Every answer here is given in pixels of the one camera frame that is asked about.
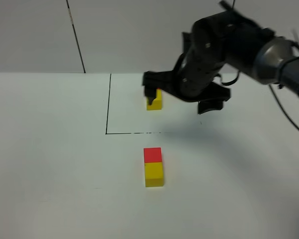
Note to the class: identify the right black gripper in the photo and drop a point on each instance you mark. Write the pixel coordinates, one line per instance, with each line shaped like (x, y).
(189, 81)

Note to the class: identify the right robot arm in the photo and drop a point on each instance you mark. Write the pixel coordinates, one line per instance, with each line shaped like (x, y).
(226, 38)

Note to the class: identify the template yellow cube block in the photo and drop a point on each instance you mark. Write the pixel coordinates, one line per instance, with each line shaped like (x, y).
(157, 103)

